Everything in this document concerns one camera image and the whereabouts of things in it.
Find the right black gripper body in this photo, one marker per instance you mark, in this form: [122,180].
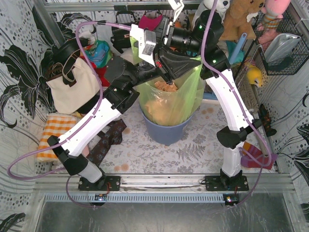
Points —
[166,39]

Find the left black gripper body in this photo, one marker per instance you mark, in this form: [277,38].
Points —
[149,69]

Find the green trash bag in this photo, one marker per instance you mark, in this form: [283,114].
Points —
[172,108]

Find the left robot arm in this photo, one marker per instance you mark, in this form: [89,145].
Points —
[113,102]

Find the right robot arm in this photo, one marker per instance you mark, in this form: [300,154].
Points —
[240,122]

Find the magenta knit bag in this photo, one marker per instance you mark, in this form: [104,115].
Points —
[149,23]

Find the blue trash bin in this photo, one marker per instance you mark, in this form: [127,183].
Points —
[165,135]

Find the cream canvas tote bag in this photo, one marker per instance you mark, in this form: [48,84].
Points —
[68,98]

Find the black leather handbag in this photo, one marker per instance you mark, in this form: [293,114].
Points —
[120,37]

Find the red cloth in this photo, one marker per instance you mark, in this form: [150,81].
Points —
[101,74]

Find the colorful silk scarf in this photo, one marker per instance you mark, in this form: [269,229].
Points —
[98,53]

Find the teal folded cloth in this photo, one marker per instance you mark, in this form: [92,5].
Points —
[235,53]

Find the white dog plush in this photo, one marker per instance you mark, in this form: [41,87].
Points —
[221,6]

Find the brown bear plush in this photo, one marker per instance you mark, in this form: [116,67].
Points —
[238,19]

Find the brown floral necktie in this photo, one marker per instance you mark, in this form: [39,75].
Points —
[113,136]

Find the yellow duck plush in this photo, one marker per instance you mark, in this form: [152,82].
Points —
[253,73]

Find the pink fuzzy sock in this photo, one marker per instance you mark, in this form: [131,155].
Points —
[85,151]

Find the silver foil pouch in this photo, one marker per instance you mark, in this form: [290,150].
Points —
[281,46]

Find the pink plush toy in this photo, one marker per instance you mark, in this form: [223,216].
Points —
[273,13]

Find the purple orange sock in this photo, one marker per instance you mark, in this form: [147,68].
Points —
[252,157]

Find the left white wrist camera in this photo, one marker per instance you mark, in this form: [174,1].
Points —
[146,43]

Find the black wire basket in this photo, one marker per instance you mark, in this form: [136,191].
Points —
[290,64]

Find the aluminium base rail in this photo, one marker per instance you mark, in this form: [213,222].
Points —
[173,183]

